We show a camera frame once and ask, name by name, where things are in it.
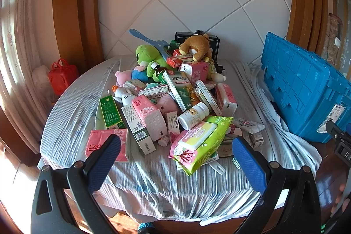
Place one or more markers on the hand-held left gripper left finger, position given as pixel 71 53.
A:
pixel 105 160

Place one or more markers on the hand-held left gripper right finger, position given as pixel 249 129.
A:
pixel 246 165

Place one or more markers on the pink tissue pack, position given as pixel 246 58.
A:
pixel 226 99
pixel 149 116
pixel 104 142

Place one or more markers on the pink green wet wipes pack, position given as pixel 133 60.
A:
pixel 200 140

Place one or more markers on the blue plastic storage crate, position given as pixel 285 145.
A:
pixel 299 86

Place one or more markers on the round wooden desktop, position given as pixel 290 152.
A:
pixel 123 220

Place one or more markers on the person's right hand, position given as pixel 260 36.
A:
pixel 341 198

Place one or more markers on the small white box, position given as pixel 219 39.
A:
pixel 256 139

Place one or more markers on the white printed sachet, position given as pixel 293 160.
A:
pixel 249 125

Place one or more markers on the small white red-capped bottle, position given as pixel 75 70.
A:
pixel 163 140

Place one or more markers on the white toy figure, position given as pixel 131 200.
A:
pixel 123 95

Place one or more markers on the white pill bottle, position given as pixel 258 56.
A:
pixel 194 114

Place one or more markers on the pink white medicine box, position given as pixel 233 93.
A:
pixel 173 127

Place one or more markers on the blue crinkled bag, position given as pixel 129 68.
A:
pixel 144 228

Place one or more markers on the yellow striped box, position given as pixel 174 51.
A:
pixel 208 97

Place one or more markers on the small pale green box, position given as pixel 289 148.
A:
pixel 134 86

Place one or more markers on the pink pig plush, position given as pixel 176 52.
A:
pixel 167 105

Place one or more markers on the red white flat box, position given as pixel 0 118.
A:
pixel 153 91

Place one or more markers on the pink plush toy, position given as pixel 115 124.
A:
pixel 122 77

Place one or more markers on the blue plush toy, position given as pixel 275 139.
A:
pixel 138 74

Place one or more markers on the red handbag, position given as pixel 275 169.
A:
pixel 63 77

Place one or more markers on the beige plush toy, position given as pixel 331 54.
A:
pixel 218 73

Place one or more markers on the brown bottle green label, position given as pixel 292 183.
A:
pixel 159 72

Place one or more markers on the white plastic bag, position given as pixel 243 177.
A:
pixel 41 77

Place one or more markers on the pink tissue box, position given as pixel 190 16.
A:
pixel 196 72

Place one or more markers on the green frog plush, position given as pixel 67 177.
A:
pixel 148 55

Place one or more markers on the rolled patterned carpet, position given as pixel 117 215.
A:
pixel 333 36

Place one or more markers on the red medicine box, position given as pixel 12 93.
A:
pixel 179 61

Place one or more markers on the black box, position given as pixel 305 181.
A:
pixel 215 43

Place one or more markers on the brown bear plush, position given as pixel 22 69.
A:
pixel 196 44

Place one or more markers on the pink sheer curtain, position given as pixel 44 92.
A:
pixel 22 58

